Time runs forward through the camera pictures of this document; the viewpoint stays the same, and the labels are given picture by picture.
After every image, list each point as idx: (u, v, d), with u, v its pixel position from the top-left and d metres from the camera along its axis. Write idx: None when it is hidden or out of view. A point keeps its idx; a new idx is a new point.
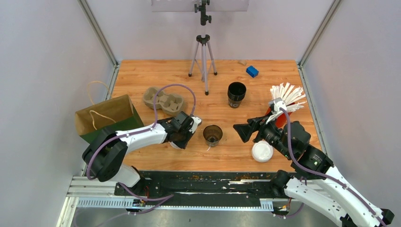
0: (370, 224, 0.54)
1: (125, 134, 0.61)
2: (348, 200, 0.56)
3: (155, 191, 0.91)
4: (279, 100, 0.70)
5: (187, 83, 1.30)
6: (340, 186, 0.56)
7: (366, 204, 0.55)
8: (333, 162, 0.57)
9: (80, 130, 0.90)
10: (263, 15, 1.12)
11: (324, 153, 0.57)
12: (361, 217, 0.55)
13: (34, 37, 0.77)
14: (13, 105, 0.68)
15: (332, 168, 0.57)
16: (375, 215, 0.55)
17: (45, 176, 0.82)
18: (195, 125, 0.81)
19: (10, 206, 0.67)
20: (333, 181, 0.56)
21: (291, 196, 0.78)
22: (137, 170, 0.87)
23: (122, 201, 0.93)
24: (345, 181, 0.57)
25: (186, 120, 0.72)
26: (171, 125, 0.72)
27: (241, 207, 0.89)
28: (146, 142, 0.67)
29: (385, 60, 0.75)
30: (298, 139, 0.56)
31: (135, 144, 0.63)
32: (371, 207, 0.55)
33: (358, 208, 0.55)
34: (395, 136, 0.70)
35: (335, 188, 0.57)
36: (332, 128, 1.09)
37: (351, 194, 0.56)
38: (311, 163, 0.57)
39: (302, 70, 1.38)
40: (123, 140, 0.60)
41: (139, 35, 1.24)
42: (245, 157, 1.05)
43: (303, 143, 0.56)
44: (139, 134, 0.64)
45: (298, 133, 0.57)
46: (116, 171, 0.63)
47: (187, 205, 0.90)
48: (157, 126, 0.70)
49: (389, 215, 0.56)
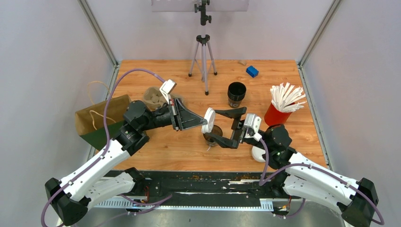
0: (346, 195, 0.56)
1: (68, 183, 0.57)
2: (318, 178, 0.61)
3: (155, 191, 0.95)
4: (255, 118, 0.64)
5: (187, 83, 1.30)
6: (306, 167, 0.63)
7: (335, 176, 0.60)
8: (294, 149, 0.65)
9: (80, 130, 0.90)
10: (264, 16, 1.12)
11: (289, 148, 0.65)
12: (335, 190, 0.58)
13: (34, 37, 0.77)
14: (13, 105, 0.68)
15: (295, 154, 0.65)
16: (347, 185, 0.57)
17: (46, 175, 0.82)
18: (164, 93, 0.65)
19: (9, 205, 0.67)
20: (297, 165, 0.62)
21: (292, 193, 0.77)
22: (134, 169, 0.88)
23: (122, 202, 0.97)
24: (309, 162, 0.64)
25: (133, 123, 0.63)
26: (131, 133, 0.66)
27: (241, 207, 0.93)
28: (105, 171, 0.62)
29: (385, 60, 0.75)
30: (283, 145, 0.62)
31: (89, 184, 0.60)
32: (341, 178, 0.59)
33: (329, 182, 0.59)
34: (395, 136, 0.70)
35: (302, 170, 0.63)
36: (332, 127, 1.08)
37: (318, 171, 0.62)
38: (276, 156, 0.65)
39: (302, 70, 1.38)
40: (68, 190, 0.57)
41: (139, 34, 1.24)
42: (245, 157, 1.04)
43: (285, 147, 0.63)
44: (87, 173, 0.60)
45: (283, 139, 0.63)
46: (85, 211, 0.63)
47: (187, 205, 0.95)
48: (111, 145, 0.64)
49: (364, 182, 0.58)
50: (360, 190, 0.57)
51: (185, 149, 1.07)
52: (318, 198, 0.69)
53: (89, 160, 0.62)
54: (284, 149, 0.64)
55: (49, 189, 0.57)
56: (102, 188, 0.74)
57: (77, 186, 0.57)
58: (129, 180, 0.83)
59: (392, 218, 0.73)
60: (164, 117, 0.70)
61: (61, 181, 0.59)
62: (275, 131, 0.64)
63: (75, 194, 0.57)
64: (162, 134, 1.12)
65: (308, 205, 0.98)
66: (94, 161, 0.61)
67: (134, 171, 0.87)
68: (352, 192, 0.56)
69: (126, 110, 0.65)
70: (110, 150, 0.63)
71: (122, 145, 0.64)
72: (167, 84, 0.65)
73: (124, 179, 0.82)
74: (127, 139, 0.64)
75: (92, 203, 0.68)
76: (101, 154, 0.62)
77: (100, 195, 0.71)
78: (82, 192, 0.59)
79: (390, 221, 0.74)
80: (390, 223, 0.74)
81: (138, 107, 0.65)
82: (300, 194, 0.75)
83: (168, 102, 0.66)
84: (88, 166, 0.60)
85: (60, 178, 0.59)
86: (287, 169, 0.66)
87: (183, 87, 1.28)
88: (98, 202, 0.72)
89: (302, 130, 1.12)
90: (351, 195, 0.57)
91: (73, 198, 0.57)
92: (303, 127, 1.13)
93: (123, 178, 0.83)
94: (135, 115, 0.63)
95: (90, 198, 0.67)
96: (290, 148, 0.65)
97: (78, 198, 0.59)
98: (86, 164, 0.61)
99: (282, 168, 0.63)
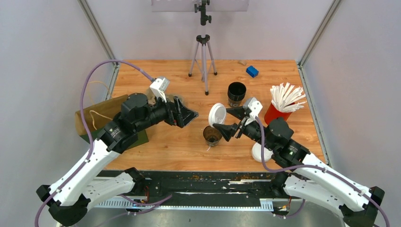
0: (359, 203, 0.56)
1: (56, 191, 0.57)
2: (331, 183, 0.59)
3: (155, 191, 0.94)
4: (254, 102, 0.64)
5: (187, 83, 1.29)
6: (319, 170, 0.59)
7: (350, 183, 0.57)
8: (308, 149, 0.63)
9: (79, 130, 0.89)
10: (264, 16, 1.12)
11: (299, 144, 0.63)
12: (348, 197, 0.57)
13: (34, 37, 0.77)
14: (13, 104, 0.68)
15: (309, 155, 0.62)
16: (361, 193, 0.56)
17: (45, 175, 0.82)
18: (161, 91, 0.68)
19: (9, 205, 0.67)
20: (311, 168, 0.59)
21: (292, 194, 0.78)
22: (134, 169, 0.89)
23: (122, 202, 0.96)
24: (324, 166, 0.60)
25: (130, 113, 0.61)
26: (117, 131, 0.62)
27: (241, 207, 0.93)
28: (92, 174, 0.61)
29: (385, 60, 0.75)
30: (283, 136, 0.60)
31: (79, 188, 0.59)
32: (355, 186, 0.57)
33: (343, 189, 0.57)
34: (395, 136, 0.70)
35: (315, 174, 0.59)
36: (332, 128, 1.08)
37: (333, 176, 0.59)
38: (288, 154, 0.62)
39: (302, 70, 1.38)
40: (57, 198, 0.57)
41: (139, 34, 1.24)
42: (245, 157, 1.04)
43: (287, 140, 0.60)
44: (74, 178, 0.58)
45: (282, 130, 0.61)
46: (82, 212, 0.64)
47: (187, 205, 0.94)
48: (96, 147, 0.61)
49: (377, 191, 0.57)
50: (372, 198, 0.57)
51: (185, 149, 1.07)
52: (319, 200, 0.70)
53: (75, 164, 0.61)
54: (293, 145, 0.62)
55: (39, 196, 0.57)
56: (101, 189, 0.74)
57: (65, 192, 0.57)
58: (128, 180, 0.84)
59: (392, 219, 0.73)
60: (155, 114, 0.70)
61: (50, 187, 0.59)
62: (274, 124, 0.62)
63: (64, 201, 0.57)
64: (162, 134, 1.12)
65: (308, 205, 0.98)
66: (80, 166, 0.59)
67: (134, 171, 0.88)
68: (365, 201, 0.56)
69: (126, 100, 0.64)
70: (95, 152, 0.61)
71: (107, 146, 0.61)
72: (161, 80, 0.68)
73: (124, 180, 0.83)
74: (113, 137, 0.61)
75: (91, 204, 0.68)
76: (86, 157, 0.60)
77: (99, 196, 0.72)
78: (74, 196, 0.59)
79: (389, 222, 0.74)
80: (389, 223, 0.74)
81: (139, 100, 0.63)
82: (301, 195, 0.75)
83: (165, 100, 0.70)
84: (73, 171, 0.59)
85: (50, 185, 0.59)
86: (298, 169, 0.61)
87: (183, 87, 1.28)
88: (97, 203, 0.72)
89: (302, 130, 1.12)
90: (363, 203, 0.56)
91: (64, 205, 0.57)
92: (302, 127, 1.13)
93: (123, 178, 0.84)
94: (135, 105, 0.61)
95: (89, 199, 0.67)
96: (302, 147, 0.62)
97: (71, 203, 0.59)
98: (73, 169, 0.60)
99: (292, 167, 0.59)
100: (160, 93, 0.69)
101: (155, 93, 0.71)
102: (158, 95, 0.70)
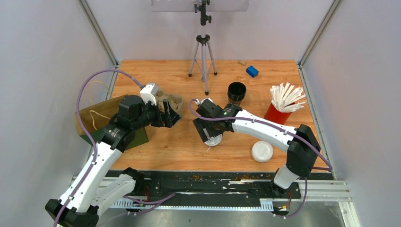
0: (283, 141, 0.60)
1: (69, 198, 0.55)
2: (258, 130, 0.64)
3: (155, 191, 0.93)
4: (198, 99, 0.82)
5: (187, 83, 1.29)
6: (249, 121, 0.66)
7: (274, 126, 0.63)
8: (240, 107, 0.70)
9: (79, 130, 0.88)
10: (264, 15, 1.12)
11: (230, 105, 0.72)
12: (274, 138, 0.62)
13: (34, 38, 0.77)
14: (13, 104, 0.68)
15: (241, 111, 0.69)
16: (285, 132, 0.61)
17: (45, 175, 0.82)
18: (152, 95, 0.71)
19: (10, 205, 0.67)
20: (240, 120, 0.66)
21: (282, 183, 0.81)
22: (129, 169, 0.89)
23: (122, 202, 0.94)
24: (253, 117, 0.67)
25: (128, 111, 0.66)
26: (116, 131, 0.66)
27: (241, 207, 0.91)
28: (101, 176, 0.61)
29: (385, 60, 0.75)
30: (203, 105, 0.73)
31: (91, 193, 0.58)
32: (280, 127, 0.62)
33: (269, 132, 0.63)
34: (395, 136, 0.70)
35: (246, 125, 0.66)
36: (332, 128, 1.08)
37: (261, 123, 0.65)
38: (222, 115, 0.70)
39: (302, 70, 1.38)
40: (73, 205, 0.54)
41: (139, 34, 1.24)
42: (245, 157, 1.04)
43: (206, 106, 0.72)
44: (85, 182, 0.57)
45: (204, 102, 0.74)
46: (96, 221, 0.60)
47: (187, 205, 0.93)
48: (100, 149, 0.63)
49: (302, 127, 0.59)
50: (299, 135, 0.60)
51: (185, 149, 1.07)
52: (289, 173, 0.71)
53: (81, 171, 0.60)
54: (228, 108, 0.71)
55: (50, 210, 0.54)
56: (107, 194, 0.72)
57: (79, 197, 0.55)
58: (129, 179, 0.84)
59: (391, 220, 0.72)
60: (147, 115, 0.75)
61: (60, 199, 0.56)
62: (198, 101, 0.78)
63: (80, 206, 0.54)
64: (162, 134, 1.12)
65: (308, 205, 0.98)
66: (88, 170, 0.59)
67: (131, 171, 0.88)
68: (290, 138, 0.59)
69: (122, 101, 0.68)
70: (100, 154, 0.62)
71: (110, 145, 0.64)
72: (152, 86, 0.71)
73: (125, 180, 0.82)
74: (114, 136, 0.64)
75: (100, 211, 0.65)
76: (91, 160, 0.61)
77: (106, 200, 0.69)
78: (87, 203, 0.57)
79: (388, 222, 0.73)
80: (388, 223, 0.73)
81: (134, 100, 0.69)
82: (283, 180, 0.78)
83: (154, 102, 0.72)
84: (82, 176, 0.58)
85: (59, 197, 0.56)
86: (234, 126, 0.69)
87: (183, 87, 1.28)
88: (106, 207, 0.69)
89: None
90: (288, 140, 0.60)
91: (79, 212, 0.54)
92: None
93: (123, 179, 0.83)
94: (132, 103, 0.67)
95: (97, 205, 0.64)
96: (232, 106, 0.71)
97: (85, 209, 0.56)
98: (80, 175, 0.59)
99: (217, 118, 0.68)
100: (150, 98, 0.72)
101: (144, 98, 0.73)
102: (147, 100, 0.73)
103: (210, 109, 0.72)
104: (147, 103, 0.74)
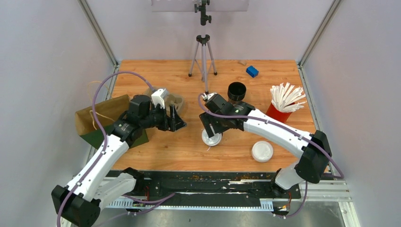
0: (298, 146, 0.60)
1: (76, 184, 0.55)
2: (272, 131, 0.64)
3: (155, 191, 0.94)
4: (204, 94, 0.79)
5: (187, 83, 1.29)
6: (262, 122, 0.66)
7: (290, 130, 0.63)
8: (253, 107, 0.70)
9: (79, 130, 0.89)
10: (264, 15, 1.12)
11: (243, 103, 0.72)
12: (289, 143, 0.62)
13: (34, 38, 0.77)
14: (13, 104, 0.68)
15: (253, 111, 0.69)
16: (300, 137, 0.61)
17: (46, 175, 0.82)
18: (162, 99, 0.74)
19: (10, 205, 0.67)
20: (254, 120, 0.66)
21: (283, 184, 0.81)
22: (129, 169, 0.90)
23: (122, 201, 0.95)
24: (266, 118, 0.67)
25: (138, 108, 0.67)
26: (125, 126, 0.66)
27: (241, 207, 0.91)
28: (108, 166, 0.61)
29: (385, 60, 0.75)
30: (213, 100, 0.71)
31: (97, 181, 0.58)
32: (295, 132, 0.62)
33: (283, 136, 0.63)
34: (395, 136, 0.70)
35: (258, 126, 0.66)
36: (332, 128, 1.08)
37: (274, 126, 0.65)
38: (234, 112, 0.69)
39: (302, 70, 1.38)
40: (79, 190, 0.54)
41: (138, 34, 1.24)
42: (245, 157, 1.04)
43: (217, 102, 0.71)
44: (93, 170, 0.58)
45: (213, 97, 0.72)
46: (97, 214, 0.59)
47: (187, 205, 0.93)
48: (110, 140, 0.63)
49: (318, 134, 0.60)
50: (313, 141, 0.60)
51: (186, 149, 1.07)
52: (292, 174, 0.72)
53: (91, 160, 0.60)
54: (238, 106, 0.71)
55: (56, 196, 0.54)
56: (108, 190, 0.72)
57: (87, 184, 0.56)
58: (129, 178, 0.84)
59: (390, 220, 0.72)
60: (155, 117, 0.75)
61: (67, 186, 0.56)
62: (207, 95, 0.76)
63: (86, 193, 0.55)
64: (162, 134, 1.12)
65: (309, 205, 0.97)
66: (97, 158, 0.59)
67: (131, 170, 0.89)
68: (305, 143, 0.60)
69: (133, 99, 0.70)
70: (109, 144, 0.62)
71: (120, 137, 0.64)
72: (163, 90, 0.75)
73: (126, 178, 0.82)
74: (123, 131, 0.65)
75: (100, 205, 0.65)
76: (101, 150, 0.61)
77: (107, 195, 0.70)
78: (93, 191, 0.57)
79: (388, 222, 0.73)
80: (387, 223, 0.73)
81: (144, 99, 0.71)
82: (284, 180, 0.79)
83: (163, 105, 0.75)
84: (91, 164, 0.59)
85: (66, 184, 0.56)
86: (244, 126, 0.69)
87: (183, 87, 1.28)
88: (106, 203, 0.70)
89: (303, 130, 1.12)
90: (303, 145, 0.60)
91: (85, 198, 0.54)
92: (302, 127, 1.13)
93: (124, 177, 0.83)
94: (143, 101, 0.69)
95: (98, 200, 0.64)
96: (245, 105, 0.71)
97: (90, 197, 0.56)
98: (89, 163, 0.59)
99: (229, 116, 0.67)
100: (159, 101, 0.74)
101: (154, 100, 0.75)
102: (156, 102, 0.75)
103: (220, 105, 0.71)
104: (157, 106, 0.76)
